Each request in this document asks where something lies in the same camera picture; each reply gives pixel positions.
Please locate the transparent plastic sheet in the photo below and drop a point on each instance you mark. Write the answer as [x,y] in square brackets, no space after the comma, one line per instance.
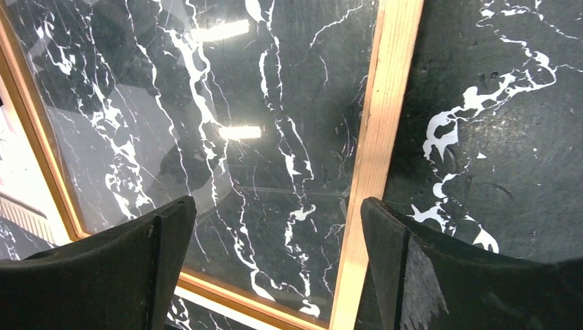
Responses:
[250,107]

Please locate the wooden picture frame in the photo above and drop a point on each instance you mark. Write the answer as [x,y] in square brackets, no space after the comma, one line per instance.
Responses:
[393,45]

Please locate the plant photo print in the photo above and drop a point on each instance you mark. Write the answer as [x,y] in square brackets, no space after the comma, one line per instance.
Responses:
[25,197]

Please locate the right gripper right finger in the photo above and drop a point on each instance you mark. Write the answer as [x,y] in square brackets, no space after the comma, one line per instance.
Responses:
[425,279]

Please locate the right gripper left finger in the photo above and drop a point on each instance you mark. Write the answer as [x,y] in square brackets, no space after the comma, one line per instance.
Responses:
[120,278]

